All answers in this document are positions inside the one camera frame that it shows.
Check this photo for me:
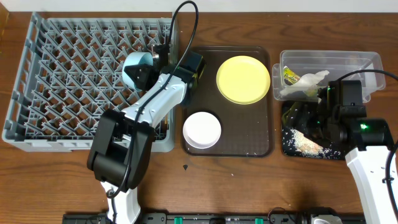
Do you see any light blue bowl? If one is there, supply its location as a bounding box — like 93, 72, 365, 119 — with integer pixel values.
122, 52, 153, 92

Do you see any white tissue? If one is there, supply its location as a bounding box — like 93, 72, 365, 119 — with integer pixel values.
280, 70, 329, 96

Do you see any green yellow wrapper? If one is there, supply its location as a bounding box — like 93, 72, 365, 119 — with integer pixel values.
283, 66, 300, 85

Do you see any yellow round plate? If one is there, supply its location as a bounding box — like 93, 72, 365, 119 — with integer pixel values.
216, 55, 271, 105

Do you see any white pink shallow bowl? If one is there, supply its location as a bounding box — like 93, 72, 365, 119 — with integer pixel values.
182, 111, 221, 149

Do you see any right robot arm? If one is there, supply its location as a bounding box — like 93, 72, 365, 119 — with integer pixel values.
282, 75, 397, 223

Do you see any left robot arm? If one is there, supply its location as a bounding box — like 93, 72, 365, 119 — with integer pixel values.
87, 40, 206, 223

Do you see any spilled rice food waste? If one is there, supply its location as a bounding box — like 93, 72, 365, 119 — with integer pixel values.
282, 129, 331, 158

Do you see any clear plastic waste bin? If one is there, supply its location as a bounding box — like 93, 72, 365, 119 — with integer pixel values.
272, 50, 386, 103

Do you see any grey plastic dishwasher rack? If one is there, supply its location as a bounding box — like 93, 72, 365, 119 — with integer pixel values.
2, 13, 178, 152

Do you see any black rectangular tray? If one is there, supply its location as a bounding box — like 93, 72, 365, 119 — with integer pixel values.
281, 101, 356, 160

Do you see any dark brown serving tray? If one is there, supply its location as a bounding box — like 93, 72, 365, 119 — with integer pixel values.
182, 46, 274, 157

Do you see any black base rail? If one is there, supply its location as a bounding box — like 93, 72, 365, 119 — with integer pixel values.
62, 207, 361, 224

